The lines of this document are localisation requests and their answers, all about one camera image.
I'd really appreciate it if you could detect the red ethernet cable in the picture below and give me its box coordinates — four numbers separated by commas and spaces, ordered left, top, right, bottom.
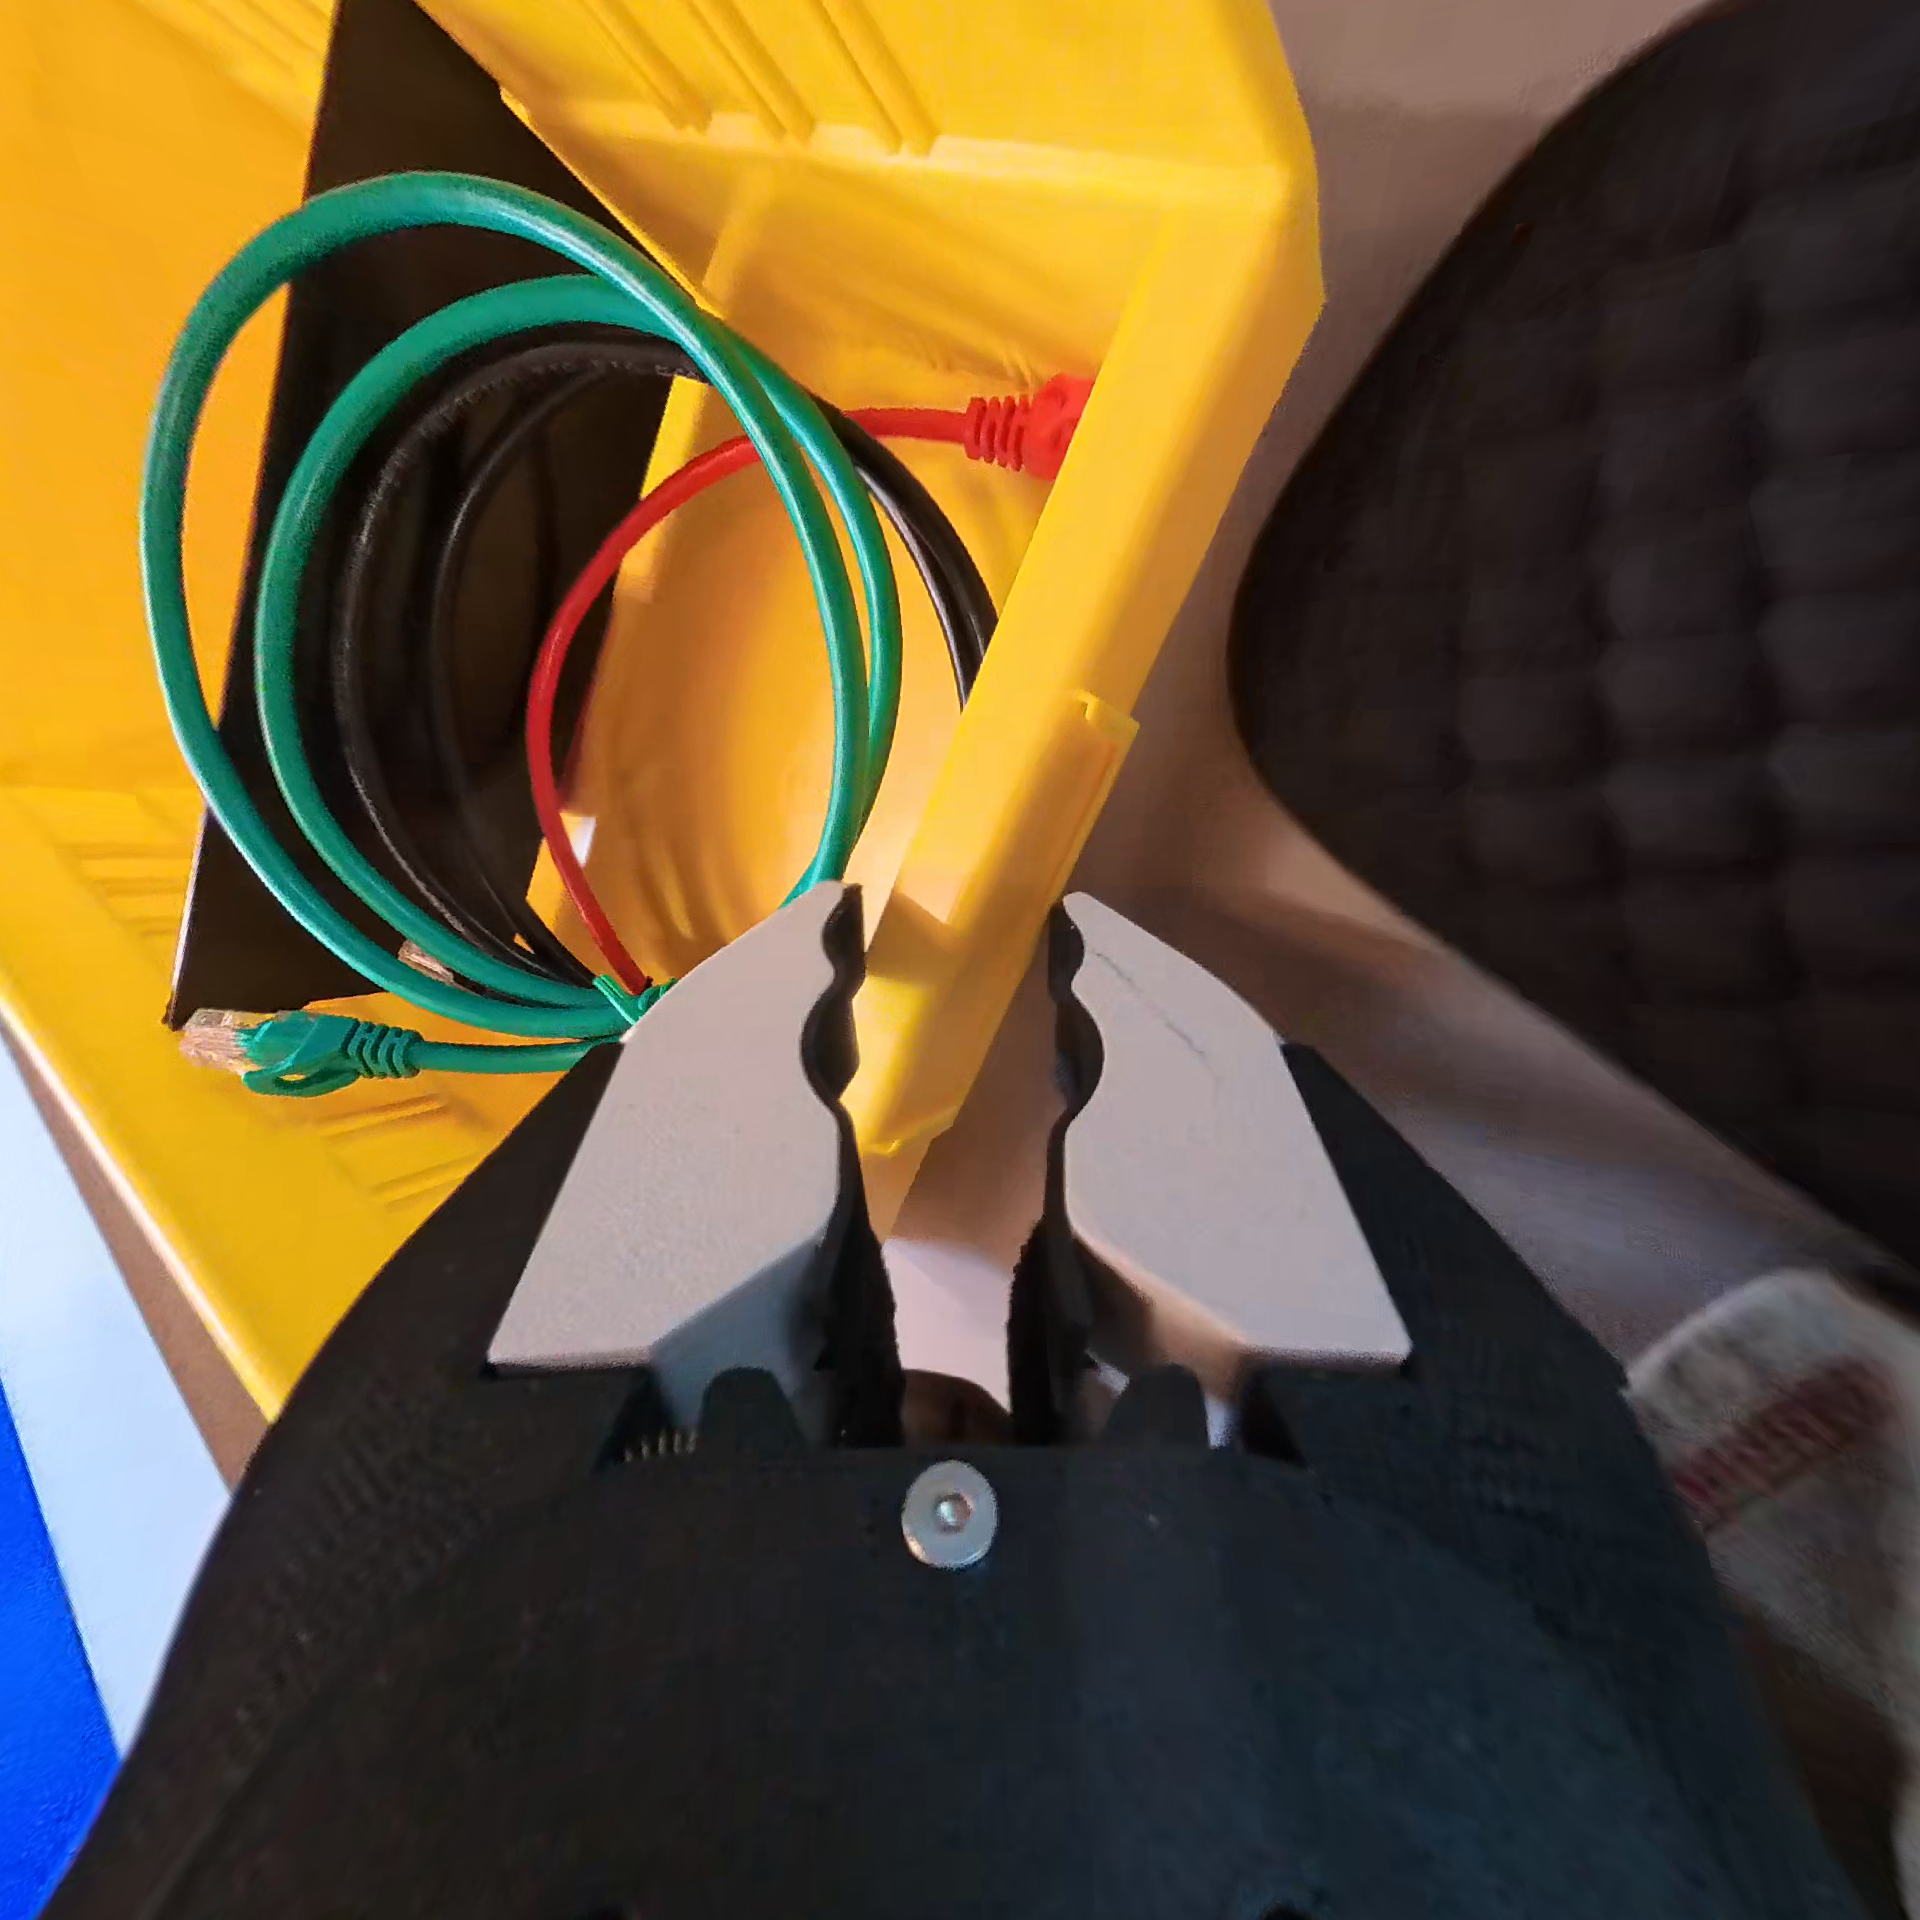
525, 375, 1093, 995

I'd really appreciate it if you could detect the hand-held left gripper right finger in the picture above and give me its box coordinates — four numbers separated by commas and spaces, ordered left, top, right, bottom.
1007, 892, 1415, 1443

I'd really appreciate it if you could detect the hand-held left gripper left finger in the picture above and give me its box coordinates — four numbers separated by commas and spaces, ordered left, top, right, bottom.
484, 883, 904, 1433

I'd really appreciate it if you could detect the blue plastic bin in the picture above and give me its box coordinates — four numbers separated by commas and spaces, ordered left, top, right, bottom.
0, 1372, 126, 1855

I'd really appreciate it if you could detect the black ethernet cable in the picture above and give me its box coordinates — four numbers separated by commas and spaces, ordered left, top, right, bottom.
327, 337, 1001, 995

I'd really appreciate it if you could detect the yellow plastic bin with divider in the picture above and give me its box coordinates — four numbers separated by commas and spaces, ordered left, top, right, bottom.
0, 0, 1326, 1424

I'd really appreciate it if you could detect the green ethernet cable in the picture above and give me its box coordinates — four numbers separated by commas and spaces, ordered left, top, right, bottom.
138, 169, 904, 1099

